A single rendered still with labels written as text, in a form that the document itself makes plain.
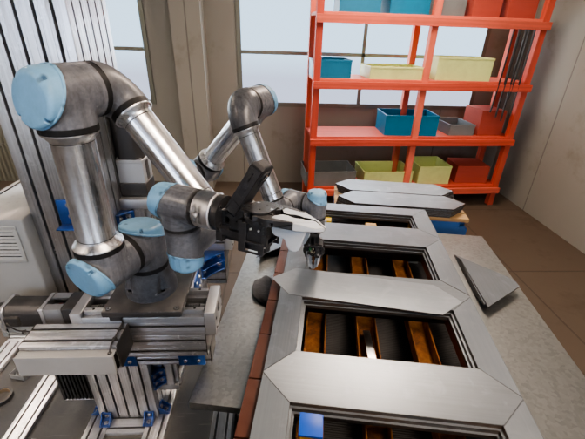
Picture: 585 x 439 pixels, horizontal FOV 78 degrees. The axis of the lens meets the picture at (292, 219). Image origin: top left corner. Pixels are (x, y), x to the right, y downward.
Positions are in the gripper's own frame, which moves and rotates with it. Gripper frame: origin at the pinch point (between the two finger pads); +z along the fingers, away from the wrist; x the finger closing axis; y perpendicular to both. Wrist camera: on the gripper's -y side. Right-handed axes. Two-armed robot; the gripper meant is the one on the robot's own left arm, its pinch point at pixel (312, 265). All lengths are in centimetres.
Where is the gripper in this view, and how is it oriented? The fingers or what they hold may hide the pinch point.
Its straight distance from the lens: 156.6
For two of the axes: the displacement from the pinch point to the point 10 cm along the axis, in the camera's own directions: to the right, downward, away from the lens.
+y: -1.0, 4.6, -8.8
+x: 9.9, 0.7, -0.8
